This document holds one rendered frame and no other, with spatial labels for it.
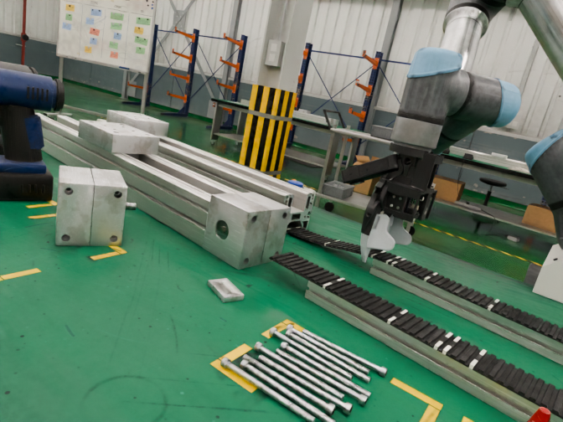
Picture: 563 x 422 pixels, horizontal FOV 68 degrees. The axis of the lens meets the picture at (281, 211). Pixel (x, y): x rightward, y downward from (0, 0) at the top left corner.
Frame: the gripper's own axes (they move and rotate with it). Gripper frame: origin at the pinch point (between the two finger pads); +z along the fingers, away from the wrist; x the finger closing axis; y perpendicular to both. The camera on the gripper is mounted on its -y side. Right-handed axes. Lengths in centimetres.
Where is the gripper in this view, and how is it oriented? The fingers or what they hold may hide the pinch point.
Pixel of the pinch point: (370, 251)
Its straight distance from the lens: 78.1
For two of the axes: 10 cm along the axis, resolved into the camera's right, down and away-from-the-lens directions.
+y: 7.3, 3.2, -6.0
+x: 6.5, -0.7, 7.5
